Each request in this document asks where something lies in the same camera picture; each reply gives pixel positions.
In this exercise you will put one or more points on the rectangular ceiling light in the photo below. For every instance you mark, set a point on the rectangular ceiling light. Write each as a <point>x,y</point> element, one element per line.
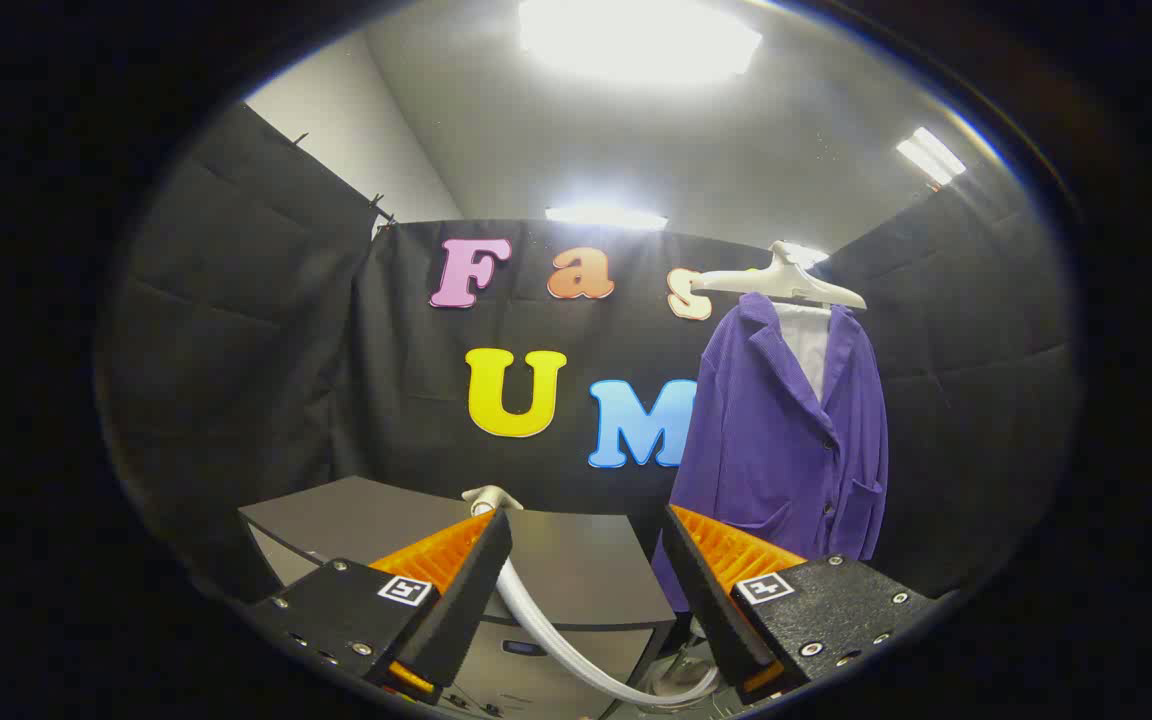
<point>931,155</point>

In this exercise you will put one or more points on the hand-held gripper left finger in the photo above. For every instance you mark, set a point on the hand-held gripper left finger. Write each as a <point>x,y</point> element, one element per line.
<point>466,600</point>

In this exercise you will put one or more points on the white garment steamer head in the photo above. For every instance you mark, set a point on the white garment steamer head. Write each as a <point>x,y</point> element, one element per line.
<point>491,497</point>

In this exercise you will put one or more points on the white clothes hanger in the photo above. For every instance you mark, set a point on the white clothes hanger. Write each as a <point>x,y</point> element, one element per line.
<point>796,283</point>

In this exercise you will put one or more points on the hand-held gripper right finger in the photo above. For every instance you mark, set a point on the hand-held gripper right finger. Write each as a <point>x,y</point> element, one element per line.
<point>706,600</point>

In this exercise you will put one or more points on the ceiling strip light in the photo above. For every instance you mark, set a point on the ceiling strip light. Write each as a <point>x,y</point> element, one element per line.
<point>606,217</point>

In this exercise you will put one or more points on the grey cabinet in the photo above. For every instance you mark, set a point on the grey cabinet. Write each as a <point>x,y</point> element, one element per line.
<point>576,570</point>

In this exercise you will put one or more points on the large ceiling panel light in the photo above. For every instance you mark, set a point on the large ceiling panel light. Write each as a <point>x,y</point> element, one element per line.
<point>636,40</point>

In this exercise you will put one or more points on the black backdrop cloth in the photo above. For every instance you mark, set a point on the black backdrop cloth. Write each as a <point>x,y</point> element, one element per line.
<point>286,350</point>

